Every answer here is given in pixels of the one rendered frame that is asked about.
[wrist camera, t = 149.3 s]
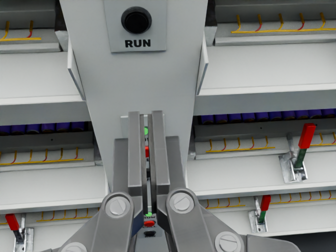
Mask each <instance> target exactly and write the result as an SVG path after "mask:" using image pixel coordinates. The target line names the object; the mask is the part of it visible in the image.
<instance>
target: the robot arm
mask: <svg viewBox="0 0 336 252"><path fill-rule="evenodd" d="M147 125H148V154H149V174H150V193H151V212H152V214H156V219H157V225H158V226H160V227H161V228H162V229H163V230H164V233H165V237H166V242H167V246H168V250H169V252H301V251H300V249H299V248H298V247H297V246H296V245H295V244H294V243H292V242H289V241H286V240H281V239H275V238H269V237H263V236H257V235H251V234H247V235H242V234H238V233H237V232H236V231H234V230H233V229H232V228H230V227H229V226H228V225H226V224H225V223H224V222H223V221H221V220H220V219H219V218H217V217H216V216H215V215H213V214H212V213H211V212H209V211H208V210H207V209H206V208H204V207H203V206H202V205H200V204H199V201H198V198H197V196H196V194H195V193H194V192H193V191H192V190H190V189H189V188H186V181H185V174H184V167H183V159H182V152H181V144H180V138H179V136H165V125H164V115H163V111H162V110H152V111H151V113H150V114H147ZM146 214H148V193H147V170H146V146H145V124H144V114H140V111H128V138H115V139H114V141H113V162H112V187H111V192H110V193H109V194H108V195H106V196H105V198H104V199H103V200H102V203H101V206H100V210H99V211H98V212H97V213H96V214H95V215H94V216H93V217H92V218H91V219H89V220H88V221H87V222H86V223H85V224H84V225H83V226H82V227H81V228H80V229H79V230H78V231H77V232H76V233H75V234H74V235H72V236H71V237H70V238H69V239H68V240H67V241H66V242H65V243H64V244H63V245H62V246H61V247H58V248H55V249H51V248H50V249H47V250H43V251H40V252H135V249H136V241H137V232H138V231H139V230H140V229H141V228H142V227H143V226H144V215H146Z"/></svg>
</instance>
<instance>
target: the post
mask: <svg viewBox="0 0 336 252"><path fill-rule="evenodd" d="M59 2H60V5H61V9H62V13H63V17H64V20H65V24H66V28H67V32H68V35H69V39H70V43H71V47H72V50H73V54H74V58H75V62H76V66H77V69H78V73H79V77H80V81H81V84H82V88H83V92H84V96H85V99H86V103H87V107H88V111H89V114H90V118H91V122H92V126H93V129H94V133H95V137H96V141H97V145H98V148H99V152H100V156H101V160H102V163H103V167H104V171H105V175H106V178H107V182H108V186H109V190H110V192H112V174H113V149H114V139H123V138H124V136H123V130H122V123H121V117H122V116H128V112H138V111H139V114H144V115H148V114H151V113H152V111H163V114H164V130H165V136H179V140H180V147H181V155H182V162H183V170H184V177H185V173H186V166H187V158H188V150H189V143H190V135H191V127H192V120H193V112H194V105H195V97H196V89H197V82H198V74H199V66H200V59H201V51H202V44H203V36H204V28H205V21H206V13H207V6H208V0H167V12H166V50H150V51H122V52H111V49H110V43H109V36H108V29H107V22H106V16H105V9H104V2H103V0H59ZM135 252H169V249H168V244H167V240H166V236H165V231H164V230H163V229H162V237H150V238H139V237H138V233H137V238H136V246H135Z"/></svg>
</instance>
